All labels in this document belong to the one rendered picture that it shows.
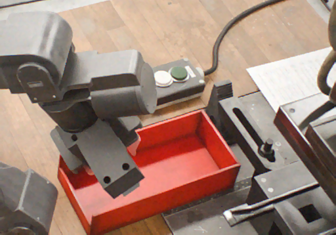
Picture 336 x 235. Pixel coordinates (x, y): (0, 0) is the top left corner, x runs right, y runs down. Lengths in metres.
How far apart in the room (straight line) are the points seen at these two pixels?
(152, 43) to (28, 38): 0.67
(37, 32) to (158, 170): 0.51
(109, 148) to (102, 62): 0.10
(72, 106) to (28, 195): 0.22
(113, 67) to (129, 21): 0.67
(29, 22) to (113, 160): 0.18
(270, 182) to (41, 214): 0.36
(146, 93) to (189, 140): 0.49
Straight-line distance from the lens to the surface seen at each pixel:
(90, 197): 1.31
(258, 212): 1.24
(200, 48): 1.55
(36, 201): 1.12
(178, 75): 1.44
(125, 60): 0.91
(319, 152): 1.10
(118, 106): 0.92
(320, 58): 1.60
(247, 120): 1.36
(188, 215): 1.32
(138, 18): 1.58
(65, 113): 0.94
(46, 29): 0.90
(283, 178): 1.29
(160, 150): 1.37
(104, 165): 0.95
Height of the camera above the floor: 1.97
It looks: 48 degrees down
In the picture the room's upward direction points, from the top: 10 degrees clockwise
